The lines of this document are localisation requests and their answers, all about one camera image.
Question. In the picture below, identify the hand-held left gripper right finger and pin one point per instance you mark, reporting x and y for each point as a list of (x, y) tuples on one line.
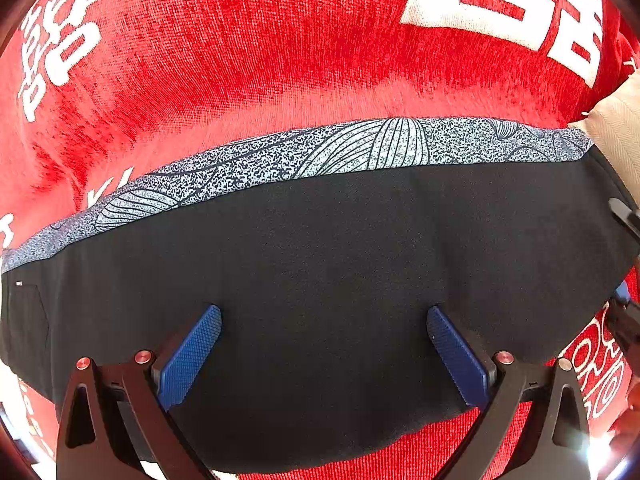
[(456, 356)]

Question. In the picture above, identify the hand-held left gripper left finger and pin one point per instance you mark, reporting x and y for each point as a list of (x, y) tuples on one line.
[(192, 351)]

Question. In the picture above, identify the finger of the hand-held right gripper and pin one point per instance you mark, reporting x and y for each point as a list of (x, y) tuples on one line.
[(627, 320), (626, 216)]

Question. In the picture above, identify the black pants with patterned band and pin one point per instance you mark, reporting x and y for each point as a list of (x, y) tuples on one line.
[(320, 285)]

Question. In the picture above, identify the beige cloth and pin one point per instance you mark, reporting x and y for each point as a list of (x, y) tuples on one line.
[(619, 125)]

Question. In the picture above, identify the red printed blanket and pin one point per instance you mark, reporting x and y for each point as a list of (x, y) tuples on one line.
[(240, 60)]

